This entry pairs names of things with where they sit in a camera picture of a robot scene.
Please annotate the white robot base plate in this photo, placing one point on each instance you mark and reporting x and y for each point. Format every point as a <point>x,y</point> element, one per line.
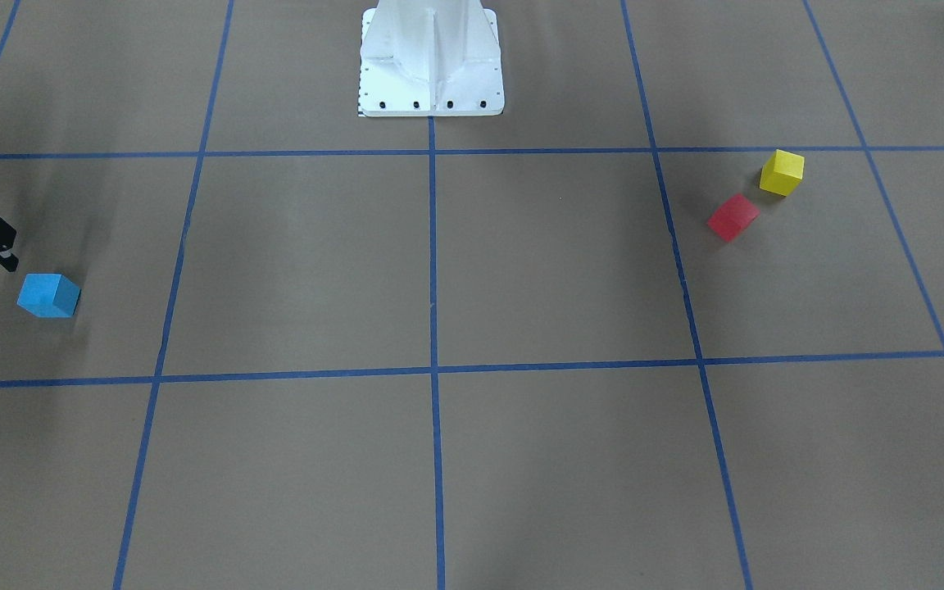
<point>430,59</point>

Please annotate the blue cube block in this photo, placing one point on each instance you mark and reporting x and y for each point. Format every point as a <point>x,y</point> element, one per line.
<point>52,296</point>

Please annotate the yellow cube block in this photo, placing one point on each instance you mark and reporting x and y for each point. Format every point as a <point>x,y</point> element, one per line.
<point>782,173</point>

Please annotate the red cube block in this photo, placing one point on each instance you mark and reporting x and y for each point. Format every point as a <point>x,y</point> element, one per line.
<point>733,217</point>

